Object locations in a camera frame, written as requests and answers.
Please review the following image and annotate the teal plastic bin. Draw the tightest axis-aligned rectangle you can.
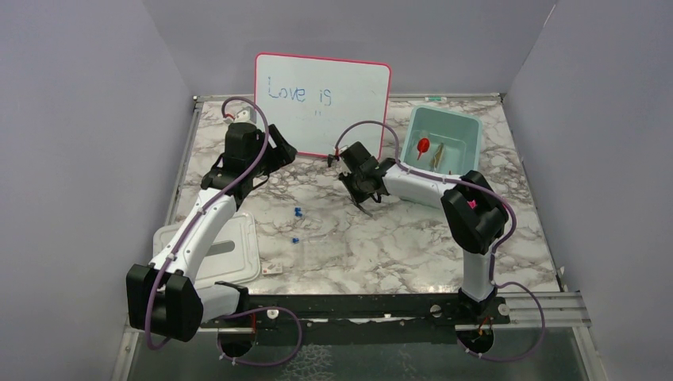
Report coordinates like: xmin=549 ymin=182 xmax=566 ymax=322
xmin=400 ymin=106 xmax=483 ymax=175

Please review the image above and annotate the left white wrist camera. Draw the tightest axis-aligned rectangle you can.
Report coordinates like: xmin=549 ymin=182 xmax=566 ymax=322
xmin=223 ymin=107 xmax=256 ymax=125

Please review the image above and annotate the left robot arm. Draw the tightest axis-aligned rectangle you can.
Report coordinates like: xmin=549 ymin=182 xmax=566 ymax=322
xmin=125 ymin=122 xmax=297 ymax=342

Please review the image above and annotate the clear plastic test tube rack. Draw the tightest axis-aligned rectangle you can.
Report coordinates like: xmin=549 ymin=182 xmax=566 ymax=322
xmin=296 ymin=241 xmax=348 ymax=271

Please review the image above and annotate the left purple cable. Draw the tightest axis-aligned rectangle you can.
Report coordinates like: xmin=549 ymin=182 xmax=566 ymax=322
xmin=144 ymin=97 xmax=270 ymax=352

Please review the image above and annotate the purple cable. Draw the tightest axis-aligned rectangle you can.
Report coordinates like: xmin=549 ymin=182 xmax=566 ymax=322
xmin=334 ymin=120 xmax=548 ymax=364
xmin=144 ymin=97 xmax=270 ymax=352

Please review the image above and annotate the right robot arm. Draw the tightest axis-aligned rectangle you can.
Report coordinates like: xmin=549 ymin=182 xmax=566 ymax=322
xmin=336 ymin=142 xmax=509 ymax=323

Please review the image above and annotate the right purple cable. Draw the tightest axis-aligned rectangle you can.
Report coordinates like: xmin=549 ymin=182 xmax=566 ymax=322
xmin=334 ymin=120 xmax=548 ymax=364

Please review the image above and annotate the small white label card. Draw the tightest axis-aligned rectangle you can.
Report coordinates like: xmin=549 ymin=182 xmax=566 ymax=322
xmin=261 ymin=263 xmax=283 ymax=276

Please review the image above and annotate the pink framed whiteboard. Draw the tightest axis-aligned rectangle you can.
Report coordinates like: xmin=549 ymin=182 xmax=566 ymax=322
xmin=254 ymin=52 xmax=392 ymax=157

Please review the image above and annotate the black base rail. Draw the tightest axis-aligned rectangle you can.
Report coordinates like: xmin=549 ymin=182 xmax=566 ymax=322
xmin=202 ymin=293 xmax=510 ymax=346

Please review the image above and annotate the red capped squeeze bottle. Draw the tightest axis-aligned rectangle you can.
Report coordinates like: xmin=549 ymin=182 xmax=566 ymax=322
xmin=417 ymin=137 xmax=430 ymax=160

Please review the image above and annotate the white plastic container lid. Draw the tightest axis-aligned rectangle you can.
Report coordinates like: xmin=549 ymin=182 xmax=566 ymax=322
xmin=150 ymin=207 xmax=261 ymax=290

